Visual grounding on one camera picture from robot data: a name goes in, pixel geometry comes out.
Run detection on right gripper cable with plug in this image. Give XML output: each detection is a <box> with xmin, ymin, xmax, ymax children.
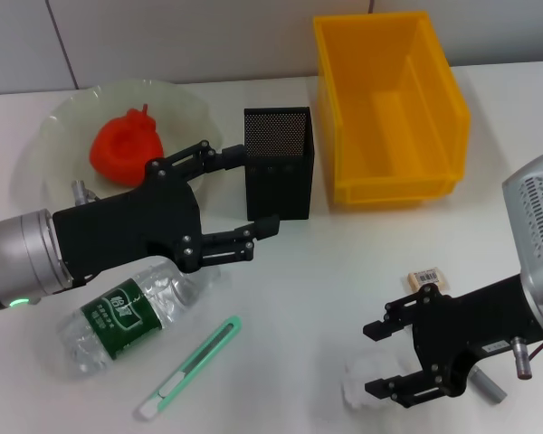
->
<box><xmin>508</xmin><ymin>335</ymin><xmax>543</xmax><ymax>381</ymax></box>

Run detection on mint green utility knife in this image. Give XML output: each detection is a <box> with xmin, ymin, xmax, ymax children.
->
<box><xmin>138</xmin><ymin>316</ymin><xmax>243</xmax><ymax>420</ymax></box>

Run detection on yellow plastic bin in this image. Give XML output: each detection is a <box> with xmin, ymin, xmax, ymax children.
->
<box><xmin>312</xmin><ymin>10</ymin><xmax>472</xmax><ymax>210</ymax></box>

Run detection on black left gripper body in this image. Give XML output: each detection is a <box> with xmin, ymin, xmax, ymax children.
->
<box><xmin>52</xmin><ymin>156</ymin><xmax>205</xmax><ymax>284</ymax></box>

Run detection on silver left gripper connector stub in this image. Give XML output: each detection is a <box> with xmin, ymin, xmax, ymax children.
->
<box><xmin>70</xmin><ymin>179</ymin><xmax>100</xmax><ymax>204</ymax></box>

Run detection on pale green glass fruit plate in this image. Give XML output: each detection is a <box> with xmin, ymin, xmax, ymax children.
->
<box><xmin>29</xmin><ymin>77</ymin><xmax>223</xmax><ymax>209</ymax></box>

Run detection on white paper ball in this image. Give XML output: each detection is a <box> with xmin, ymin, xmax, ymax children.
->
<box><xmin>342</xmin><ymin>343</ymin><xmax>417</xmax><ymax>410</ymax></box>

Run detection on beige eraser with barcode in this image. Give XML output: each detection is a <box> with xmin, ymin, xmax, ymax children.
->
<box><xmin>406</xmin><ymin>266</ymin><xmax>449</xmax><ymax>295</ymax></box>

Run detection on clear bottle with green label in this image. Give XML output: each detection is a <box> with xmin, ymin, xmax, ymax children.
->
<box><xmin>56</xmin><ymin>257</ymin><xmax>223</xmax><ymax>379</ymax></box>

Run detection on grey pen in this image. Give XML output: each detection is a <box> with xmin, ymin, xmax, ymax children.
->
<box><xmin>468</xmin><ymin>364</ymin><xmax>509</xmax><ymax>403</ymax></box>

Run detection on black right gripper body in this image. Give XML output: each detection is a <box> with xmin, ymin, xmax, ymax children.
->
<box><xmin>410</xmin><ymin>283</ymin><xmax>543</xmax><ymax>399</ymax></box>

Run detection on black mesh pen holder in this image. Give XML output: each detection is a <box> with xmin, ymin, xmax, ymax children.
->
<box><xmin>243</xmin><ymin>106</ymin><xmax>317</xmax><ymax>222</ymax></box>

